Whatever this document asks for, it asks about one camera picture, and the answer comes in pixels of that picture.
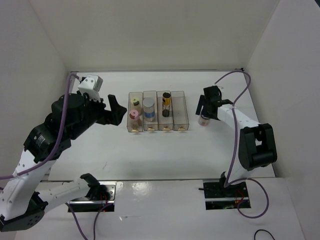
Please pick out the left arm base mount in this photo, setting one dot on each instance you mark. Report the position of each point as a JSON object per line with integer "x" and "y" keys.
{"x": 93, "y": 204}

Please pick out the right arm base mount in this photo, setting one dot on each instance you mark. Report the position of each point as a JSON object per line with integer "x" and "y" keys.
{"x": 217, "y": 197}

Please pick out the pink lid spice bottle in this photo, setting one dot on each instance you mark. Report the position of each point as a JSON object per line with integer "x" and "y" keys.
{"x": 135, "y": 120}

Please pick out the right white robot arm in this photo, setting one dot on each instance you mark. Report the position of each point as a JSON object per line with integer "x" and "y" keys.
{"x": 254, "y": 142}

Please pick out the silver lid blue label jar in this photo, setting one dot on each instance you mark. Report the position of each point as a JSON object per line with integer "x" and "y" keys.
{"x": 149, "y": 109}

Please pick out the white lid red logo jar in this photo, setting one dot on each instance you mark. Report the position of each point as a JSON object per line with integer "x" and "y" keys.
{"x": 203, "y": 121}

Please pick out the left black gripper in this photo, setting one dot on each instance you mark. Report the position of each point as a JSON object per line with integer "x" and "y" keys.
{"x": 114, "y": 116}

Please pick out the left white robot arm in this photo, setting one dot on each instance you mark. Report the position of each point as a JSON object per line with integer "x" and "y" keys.
{"x": 21, "y": 205}

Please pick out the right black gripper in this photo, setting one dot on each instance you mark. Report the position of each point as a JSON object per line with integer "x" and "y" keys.
{"x": 202, "y": 102}

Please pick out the clear organizer bin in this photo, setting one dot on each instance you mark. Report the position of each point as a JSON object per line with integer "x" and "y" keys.
{"x": 129, "y": 128}
{"x": 164, "y": 123}
{"x": 179, "y": 111}
{"x": 150, "y": 126}

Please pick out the yellow lid beige bottle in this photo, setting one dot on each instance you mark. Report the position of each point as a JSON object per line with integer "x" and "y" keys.
{"x": 135, "y": 103}

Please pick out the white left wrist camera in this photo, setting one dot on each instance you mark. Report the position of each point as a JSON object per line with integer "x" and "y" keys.
{"x": 91, "y": 85}

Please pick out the gold black pepper grinder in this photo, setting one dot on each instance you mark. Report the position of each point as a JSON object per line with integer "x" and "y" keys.
{"x": 166, "y": 104}

